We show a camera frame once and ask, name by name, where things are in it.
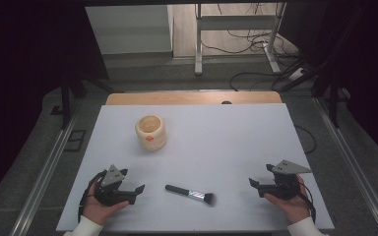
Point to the white cabinet panel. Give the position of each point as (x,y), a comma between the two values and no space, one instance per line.
(128,29)

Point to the silver floor rail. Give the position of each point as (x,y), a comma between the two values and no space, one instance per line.
(42,178)
(354,164)

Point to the black makeup brush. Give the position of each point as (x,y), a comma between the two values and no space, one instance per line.
(190,194)

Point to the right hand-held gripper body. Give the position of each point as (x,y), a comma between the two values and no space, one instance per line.
(283,185)

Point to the wooden table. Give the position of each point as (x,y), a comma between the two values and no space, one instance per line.
(193,98)

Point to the white metal desk frame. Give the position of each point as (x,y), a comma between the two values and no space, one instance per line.
(198,42)

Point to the white power strip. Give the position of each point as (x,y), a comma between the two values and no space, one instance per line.
(297,74)

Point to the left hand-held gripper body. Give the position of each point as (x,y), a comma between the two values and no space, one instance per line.
(111,191)

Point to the person's left hand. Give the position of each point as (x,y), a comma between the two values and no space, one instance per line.
(100,209)

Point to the black floor plate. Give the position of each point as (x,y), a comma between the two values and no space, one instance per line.
(75,140)

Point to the cream wooden cup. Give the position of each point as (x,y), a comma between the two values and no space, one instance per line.
(151,134)

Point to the black metal stand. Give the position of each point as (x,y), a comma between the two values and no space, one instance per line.
(333,98)
(66,98)

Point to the white table cover board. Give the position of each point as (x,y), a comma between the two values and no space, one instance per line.
(210,147)

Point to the person's right hand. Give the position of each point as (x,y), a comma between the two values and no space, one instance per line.
(292,206)

